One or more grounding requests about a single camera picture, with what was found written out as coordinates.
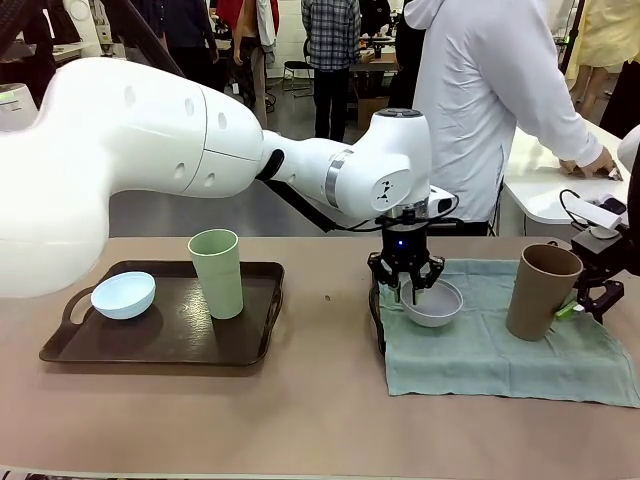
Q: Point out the person in navy jacket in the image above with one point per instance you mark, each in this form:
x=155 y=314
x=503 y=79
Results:
x=197 y=30

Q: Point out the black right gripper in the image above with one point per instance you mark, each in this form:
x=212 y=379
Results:
x=597 y=255

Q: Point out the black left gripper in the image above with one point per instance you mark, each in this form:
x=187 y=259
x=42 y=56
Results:
x=405 y=250

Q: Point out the black office chair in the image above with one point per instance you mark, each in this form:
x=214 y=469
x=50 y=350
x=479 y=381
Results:
x=297 y=65

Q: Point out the black tripod pole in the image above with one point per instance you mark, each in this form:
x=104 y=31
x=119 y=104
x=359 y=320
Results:
x=572 y=35

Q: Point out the mannequin in beige trousers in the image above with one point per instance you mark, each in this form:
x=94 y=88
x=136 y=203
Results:
x=255 y=50

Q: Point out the person left hand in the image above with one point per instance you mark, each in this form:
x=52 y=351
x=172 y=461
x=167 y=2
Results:
x=597 y=162

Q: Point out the pale green plastic cup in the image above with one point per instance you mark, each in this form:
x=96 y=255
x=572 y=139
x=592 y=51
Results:
x=220 y=280

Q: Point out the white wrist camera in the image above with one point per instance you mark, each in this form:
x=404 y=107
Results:
x=442 y=204
x=590 y=212

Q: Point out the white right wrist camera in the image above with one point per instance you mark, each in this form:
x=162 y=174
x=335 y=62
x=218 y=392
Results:
x=590 y=212

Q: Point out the small cardboard box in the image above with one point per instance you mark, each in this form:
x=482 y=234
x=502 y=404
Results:
x=366 y=114

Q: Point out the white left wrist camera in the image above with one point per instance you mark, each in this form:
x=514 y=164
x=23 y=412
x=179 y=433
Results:
x=442 y=204

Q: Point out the light blue bowl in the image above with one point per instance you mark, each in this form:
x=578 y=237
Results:
x=122 y=300

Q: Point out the white side table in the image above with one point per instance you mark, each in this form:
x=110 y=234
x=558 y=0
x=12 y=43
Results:
x=540 y=190

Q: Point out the person left forearm white sleeve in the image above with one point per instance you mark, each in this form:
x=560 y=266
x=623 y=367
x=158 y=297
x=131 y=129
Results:
x=575 y=130

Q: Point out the person in black coat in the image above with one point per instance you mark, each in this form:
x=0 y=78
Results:
x=625 y=100

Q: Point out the brown plastic cup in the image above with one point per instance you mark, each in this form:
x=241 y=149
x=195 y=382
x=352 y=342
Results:
x=535 y=300

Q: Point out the black serving tray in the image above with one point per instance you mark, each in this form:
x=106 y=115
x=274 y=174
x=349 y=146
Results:
x=371 y=310

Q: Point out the dark brown serving tray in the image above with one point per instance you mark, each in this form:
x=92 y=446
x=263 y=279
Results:
x=175 y=345

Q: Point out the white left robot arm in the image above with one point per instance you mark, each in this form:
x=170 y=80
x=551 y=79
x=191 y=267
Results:
x=150 y=140

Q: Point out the person in white hoodie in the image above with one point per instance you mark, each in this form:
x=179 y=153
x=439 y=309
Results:
x=475 y=100

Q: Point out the person in plaid shirt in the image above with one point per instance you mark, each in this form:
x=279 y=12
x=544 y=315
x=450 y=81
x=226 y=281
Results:
x=330 y=35

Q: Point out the figure in yellow garment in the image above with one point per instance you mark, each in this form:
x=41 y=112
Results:
x=610 y=35

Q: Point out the white air purifier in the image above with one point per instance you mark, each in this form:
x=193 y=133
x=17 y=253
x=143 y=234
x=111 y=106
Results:
x=15 y=107

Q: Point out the teal green cloth mat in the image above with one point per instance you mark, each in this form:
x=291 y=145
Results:
x=475 y=360

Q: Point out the grey white bowl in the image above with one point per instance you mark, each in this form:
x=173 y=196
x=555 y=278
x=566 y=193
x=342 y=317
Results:
x=435 y=314

